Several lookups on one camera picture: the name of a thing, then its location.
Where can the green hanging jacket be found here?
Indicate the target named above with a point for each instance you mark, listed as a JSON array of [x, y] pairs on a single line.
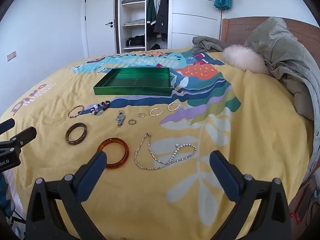
[[150, 15]]

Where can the green tray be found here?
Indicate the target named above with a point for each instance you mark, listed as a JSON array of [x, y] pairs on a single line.
[[130, 81]]

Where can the white wardrobe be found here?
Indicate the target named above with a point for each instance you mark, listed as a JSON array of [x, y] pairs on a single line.
[[195, 17]]

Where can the yellow printed bed cover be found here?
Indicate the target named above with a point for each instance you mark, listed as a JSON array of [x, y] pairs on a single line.
[[225, 100]]

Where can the grey-olive fleece blanket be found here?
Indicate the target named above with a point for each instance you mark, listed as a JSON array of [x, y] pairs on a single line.
[[207, 43]]

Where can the brown bag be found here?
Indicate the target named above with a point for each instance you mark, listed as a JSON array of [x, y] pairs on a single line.
[[303, 205]]

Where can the silver wristwatch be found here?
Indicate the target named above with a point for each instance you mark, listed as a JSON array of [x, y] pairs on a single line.
[[121, 117]]

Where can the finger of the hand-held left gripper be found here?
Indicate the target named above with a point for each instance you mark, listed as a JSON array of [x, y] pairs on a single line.
[[7, 126], [25, 135]]

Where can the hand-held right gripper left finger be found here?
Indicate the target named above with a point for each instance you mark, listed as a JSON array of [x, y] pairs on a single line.
[[97, 166]]

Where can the cream fur trim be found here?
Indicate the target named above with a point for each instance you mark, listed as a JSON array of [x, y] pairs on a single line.
[[242, 57]]

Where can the white door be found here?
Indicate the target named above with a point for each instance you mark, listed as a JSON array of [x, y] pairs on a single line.
[[100, 10]]

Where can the amber bangle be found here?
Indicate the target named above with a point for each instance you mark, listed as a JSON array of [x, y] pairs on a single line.
[[126, 152]]

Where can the folded grey clothes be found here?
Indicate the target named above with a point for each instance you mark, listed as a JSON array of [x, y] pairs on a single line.
[[133, 0]]

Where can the olive padded jacket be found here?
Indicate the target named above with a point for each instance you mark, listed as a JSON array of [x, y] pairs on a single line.
[[287, 55]]

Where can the folded light clothes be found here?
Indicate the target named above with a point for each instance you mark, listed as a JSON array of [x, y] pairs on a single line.
[[135, 22]]

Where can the dark hanging coat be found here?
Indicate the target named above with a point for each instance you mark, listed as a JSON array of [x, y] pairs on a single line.
[[162, 17]]

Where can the wall light switch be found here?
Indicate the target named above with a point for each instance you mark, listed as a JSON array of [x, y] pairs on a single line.
[[11, 56]]

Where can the small black cloth item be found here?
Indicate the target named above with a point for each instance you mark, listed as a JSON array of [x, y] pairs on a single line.
[[155, 47]]

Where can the black folded clothes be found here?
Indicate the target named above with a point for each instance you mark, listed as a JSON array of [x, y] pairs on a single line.
[[136, 41]]

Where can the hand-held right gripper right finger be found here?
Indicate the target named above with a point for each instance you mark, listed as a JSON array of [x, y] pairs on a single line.
[[222, 170]]

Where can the dark brown bangle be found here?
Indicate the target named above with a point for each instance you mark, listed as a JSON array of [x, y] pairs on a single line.
[[67, 134]]

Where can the wooden headboard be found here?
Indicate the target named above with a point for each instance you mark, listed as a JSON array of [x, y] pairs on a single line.
[[237, 27]]

